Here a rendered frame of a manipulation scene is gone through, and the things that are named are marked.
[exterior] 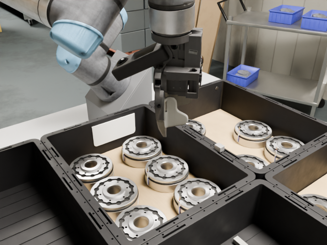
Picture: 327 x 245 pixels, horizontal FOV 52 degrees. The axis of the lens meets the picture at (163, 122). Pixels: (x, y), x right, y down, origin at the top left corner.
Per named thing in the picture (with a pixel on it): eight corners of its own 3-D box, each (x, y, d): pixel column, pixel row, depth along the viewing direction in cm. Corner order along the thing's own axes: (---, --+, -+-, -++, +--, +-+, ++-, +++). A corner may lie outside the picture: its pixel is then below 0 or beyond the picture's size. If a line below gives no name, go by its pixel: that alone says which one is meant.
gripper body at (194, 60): (197, 103, 60) (200, 39, 52) (150, 100, 61) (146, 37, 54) (201, 81, 66) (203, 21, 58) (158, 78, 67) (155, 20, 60)
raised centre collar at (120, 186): (98, 189, 71) (98, 187, 71) (118, 181, 74) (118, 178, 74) (109, 202, 68) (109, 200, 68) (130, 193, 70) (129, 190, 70)
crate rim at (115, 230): (39, 145, 78) (37, 136, 77) (145, 110, 94) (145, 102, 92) (127, 263, 50) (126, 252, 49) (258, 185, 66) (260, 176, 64)
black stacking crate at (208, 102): (147, 138, 98) (146, 104, 93) (219, 111, 114) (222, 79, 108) (251, 219, 71) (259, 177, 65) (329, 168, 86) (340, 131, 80)
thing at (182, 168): (136, 166, 79) (136, 164, 79) (170, 152, 84) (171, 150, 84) (162, 189, 72) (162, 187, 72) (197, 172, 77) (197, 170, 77)
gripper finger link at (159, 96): (162, 123, 61) (163, 77, 57) (154, 123, 61) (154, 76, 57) (167, 113, 65) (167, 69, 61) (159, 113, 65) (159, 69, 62)
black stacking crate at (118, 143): (47, 177, 83) (39, 138, 77) (146, 139, 98) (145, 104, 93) (130, 300, 55) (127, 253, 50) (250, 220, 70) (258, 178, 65)
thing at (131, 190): (81, 189, 72) (81, 187, 72) (122, 172, 77) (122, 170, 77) (104, 218, 65) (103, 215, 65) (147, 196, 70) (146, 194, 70)
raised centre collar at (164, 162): (152, 166, 78) (152, 164, 78) (168, 159, 81) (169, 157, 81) (164, 177, 75) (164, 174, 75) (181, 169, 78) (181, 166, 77)
